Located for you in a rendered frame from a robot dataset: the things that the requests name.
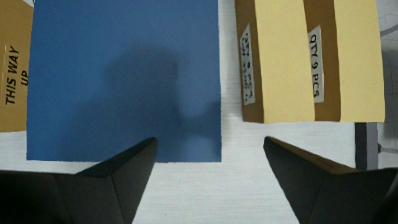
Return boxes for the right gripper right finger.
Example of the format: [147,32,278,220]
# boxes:
[263,136,398,224]

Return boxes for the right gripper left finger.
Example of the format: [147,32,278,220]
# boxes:
[0,137,158,224]

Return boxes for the brown cardboard carton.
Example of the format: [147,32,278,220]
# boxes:
[303,0,385,122]
[234,0,315,124]
[0,0,35,133]

